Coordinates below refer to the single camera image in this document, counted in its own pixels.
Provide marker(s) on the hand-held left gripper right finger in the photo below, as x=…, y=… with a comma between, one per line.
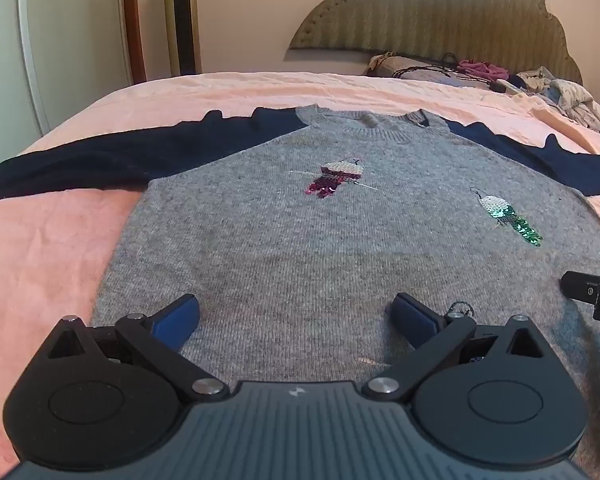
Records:
x=412, y=317

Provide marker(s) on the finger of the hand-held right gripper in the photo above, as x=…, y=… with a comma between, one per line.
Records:
x=580, y=287

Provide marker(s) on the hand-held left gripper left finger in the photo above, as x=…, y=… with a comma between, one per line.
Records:
x=177, y=317

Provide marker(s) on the grey sweater with navy sleeves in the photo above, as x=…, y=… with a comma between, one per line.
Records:
x=305, y=260

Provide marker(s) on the pink bed sheet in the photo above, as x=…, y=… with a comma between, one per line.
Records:
x=40, y=260

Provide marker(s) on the white patterned garment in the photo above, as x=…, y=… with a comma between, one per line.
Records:
x=575, y=97

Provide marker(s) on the pink garment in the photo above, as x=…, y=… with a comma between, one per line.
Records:
x=480, y=67

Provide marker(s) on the striped pillow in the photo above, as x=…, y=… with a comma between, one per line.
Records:
x=387, y=66

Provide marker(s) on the gold tower heater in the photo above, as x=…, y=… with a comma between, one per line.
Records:
x=182, y=20

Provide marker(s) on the olive padded headboard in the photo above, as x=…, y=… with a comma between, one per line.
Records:
x=430, y=20

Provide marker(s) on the white framed glass door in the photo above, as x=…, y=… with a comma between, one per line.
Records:
x=80, y=35

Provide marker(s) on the brown wooden door frame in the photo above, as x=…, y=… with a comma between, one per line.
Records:
x=132, y=20

